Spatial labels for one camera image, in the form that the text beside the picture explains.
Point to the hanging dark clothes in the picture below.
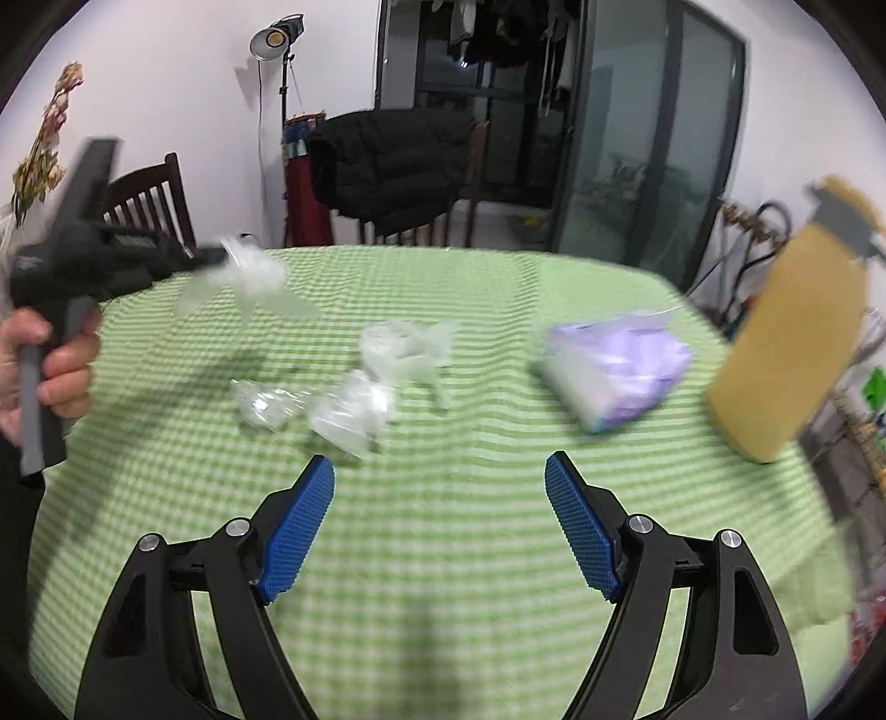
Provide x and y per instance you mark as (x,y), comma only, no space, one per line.
(505,28)

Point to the studio lamp on stand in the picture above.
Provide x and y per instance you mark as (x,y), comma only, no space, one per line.
(277,34)

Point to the clear plastic bag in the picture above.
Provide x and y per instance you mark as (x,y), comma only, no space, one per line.
(256,277)

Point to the yellow juice pitcher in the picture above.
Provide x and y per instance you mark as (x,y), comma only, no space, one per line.
(789,332)

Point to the dried flower bunch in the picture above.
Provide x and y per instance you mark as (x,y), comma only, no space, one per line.
(48,138)

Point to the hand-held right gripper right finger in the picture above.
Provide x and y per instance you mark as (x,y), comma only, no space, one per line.
(581,529)

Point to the crumpled clear plastic wrap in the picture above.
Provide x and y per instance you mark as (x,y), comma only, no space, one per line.
(266,405)
(408,353)

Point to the dark wooden slatted chair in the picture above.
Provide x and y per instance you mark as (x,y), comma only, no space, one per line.
(149,208)

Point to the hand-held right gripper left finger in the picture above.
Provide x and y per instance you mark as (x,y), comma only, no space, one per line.
(297,529)

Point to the green checkered tablecloth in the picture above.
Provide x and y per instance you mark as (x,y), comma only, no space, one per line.
(450,484)

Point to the person's left hand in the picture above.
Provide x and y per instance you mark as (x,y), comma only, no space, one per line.
(69,381)

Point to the red hanging cloth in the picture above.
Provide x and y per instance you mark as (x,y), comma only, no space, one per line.
(304,201)

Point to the person's dark clothing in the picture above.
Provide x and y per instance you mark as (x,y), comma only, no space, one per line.
(14,540)

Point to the green box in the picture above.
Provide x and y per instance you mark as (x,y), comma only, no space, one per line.
(878,394)

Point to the glass sliding door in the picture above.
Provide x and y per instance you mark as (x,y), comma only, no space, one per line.
(623,138)

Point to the purple tissue pack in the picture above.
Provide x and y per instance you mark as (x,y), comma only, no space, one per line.
(616,374)

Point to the black padded jacket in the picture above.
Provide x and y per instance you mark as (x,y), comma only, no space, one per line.
(394,173)

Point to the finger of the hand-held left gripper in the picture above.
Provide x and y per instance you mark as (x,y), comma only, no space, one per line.
(204,257)

